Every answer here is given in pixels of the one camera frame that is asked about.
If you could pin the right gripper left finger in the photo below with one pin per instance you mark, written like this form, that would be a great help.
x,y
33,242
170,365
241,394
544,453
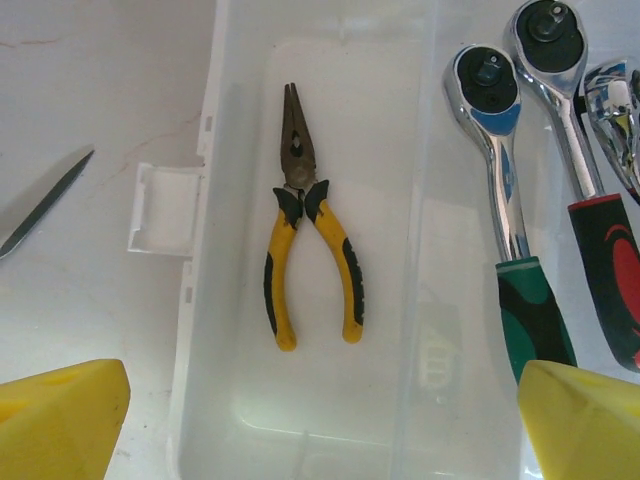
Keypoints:
x,y
55,430

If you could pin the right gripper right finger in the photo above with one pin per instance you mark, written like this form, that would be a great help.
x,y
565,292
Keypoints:
x,y
590,435

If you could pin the translucent plastic tool box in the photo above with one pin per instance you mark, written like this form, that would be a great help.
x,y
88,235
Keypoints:
x,y
350,400

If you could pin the yellow black needle-nose pliers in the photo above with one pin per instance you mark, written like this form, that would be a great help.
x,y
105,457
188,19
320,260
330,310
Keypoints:
x,y
299,170

